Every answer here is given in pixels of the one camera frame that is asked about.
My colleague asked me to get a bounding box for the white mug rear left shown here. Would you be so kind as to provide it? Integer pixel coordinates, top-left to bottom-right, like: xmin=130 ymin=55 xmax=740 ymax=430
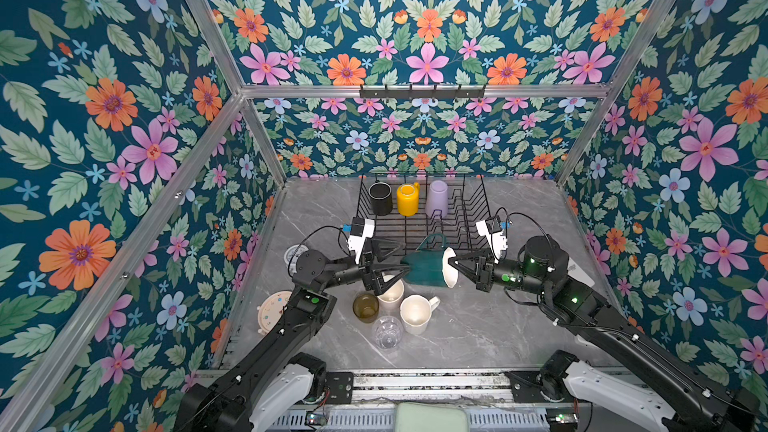
xmin=377 ymin=279 xmax=405 ymax=315

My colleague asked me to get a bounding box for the pink round clock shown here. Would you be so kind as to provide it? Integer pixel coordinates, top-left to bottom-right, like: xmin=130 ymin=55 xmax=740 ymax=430
xmin=257 ymin=291 xmax=292 ymax=336

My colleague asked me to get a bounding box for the lilac plastic cup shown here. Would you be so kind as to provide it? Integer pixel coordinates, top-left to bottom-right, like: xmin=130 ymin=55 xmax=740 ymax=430
xmin=425 ymin=180 xmax=449 ymax=221

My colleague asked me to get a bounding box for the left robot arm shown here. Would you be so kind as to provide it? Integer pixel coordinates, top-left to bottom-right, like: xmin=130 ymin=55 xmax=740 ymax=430
xmin=174 ymin=238 xmax=410 ymax=431

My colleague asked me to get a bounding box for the small white alarm clock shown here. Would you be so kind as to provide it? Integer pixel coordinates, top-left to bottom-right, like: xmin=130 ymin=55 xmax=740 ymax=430
xmin=283 ymin=244 xmax=308 ymax=268

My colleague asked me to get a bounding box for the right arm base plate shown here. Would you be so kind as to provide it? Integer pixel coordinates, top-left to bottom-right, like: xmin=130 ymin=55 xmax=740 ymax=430
xmin=503 ymin=370 xmax=586 ymax=404

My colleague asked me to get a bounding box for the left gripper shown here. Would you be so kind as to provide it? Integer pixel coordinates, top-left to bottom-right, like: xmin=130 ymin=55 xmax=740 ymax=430
xmin=320 ymin=235 xmax=410 ymax=300

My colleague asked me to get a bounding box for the white mug front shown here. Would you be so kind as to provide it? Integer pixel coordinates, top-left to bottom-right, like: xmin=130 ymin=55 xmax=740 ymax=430
xmin=400 ymin=294 xmax=441 ymax=336

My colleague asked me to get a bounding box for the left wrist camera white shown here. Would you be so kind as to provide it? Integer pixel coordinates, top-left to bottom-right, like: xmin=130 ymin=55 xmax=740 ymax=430
xmin=342 ymin=217 xmax=375 ymax=264

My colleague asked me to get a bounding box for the black wall hook rail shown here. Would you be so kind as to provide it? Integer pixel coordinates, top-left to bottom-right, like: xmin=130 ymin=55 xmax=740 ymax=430
xmin=358 ymin=84 xmax=487 ymax=101

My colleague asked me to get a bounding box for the black wire dish rack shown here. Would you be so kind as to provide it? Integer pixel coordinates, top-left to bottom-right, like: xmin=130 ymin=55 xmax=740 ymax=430
xmin=354 ymin=174 xmax=492 ymax=255

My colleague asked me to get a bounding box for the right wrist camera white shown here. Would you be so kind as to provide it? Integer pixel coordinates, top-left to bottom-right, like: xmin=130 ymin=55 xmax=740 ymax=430
xmin=475 ymin=218 xmax=508 ymax=263

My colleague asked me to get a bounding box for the olive glass cup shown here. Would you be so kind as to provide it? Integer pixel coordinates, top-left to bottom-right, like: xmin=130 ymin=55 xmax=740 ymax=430
xmin=352 ymin=292 xmax=380 ymax=324

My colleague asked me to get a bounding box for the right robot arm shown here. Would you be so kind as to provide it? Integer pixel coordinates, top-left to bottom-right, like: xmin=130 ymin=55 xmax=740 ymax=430
xmin=446 ymin=235 xmax=760 ymax=431

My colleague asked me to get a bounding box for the yellow mug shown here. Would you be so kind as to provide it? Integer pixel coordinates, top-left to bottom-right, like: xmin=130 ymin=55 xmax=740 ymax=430
xmin=396 ymin=183 xmax=420 ymax=217

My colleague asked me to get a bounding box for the white remote control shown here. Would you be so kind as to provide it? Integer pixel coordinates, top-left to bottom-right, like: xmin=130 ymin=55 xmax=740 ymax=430
xmin=567 ymin=258 xmax=595 ymax=288

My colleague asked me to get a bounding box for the black mug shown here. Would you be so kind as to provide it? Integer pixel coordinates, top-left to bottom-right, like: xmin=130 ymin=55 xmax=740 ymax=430
xmin=368 ymin=182 xmax=393 ymax=217

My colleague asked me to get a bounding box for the clear glass cup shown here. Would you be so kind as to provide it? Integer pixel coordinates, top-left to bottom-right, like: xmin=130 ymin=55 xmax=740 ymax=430
xmin=373 ymin=315 xmax=404 ymax=350

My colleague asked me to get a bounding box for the green mug white inside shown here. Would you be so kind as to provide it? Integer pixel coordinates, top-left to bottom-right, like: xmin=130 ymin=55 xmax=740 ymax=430
xmin=400 ymin=233 xmax=459 ymax=288

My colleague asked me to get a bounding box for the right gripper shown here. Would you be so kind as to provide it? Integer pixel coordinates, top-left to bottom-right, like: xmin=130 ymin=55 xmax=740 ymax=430
xmin=449 ymin=249 xmax=552 ymax=302

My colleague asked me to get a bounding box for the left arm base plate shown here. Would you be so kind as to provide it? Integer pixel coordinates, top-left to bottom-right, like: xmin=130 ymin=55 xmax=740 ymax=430
xmin=308 ymin=371 xmax=355 ymax=405

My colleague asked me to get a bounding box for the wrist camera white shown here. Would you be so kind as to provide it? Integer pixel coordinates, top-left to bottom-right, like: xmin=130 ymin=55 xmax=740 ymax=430
xmin=475 ymin=218 xmax=508 ymax=263
xmin=342 ymin=217 xmax=375 ymax=264

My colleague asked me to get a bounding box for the green cloth pad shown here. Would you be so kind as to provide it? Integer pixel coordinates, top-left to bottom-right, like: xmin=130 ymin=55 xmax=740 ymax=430
xmin=393 ymin=402 xmax=470 ymax=432

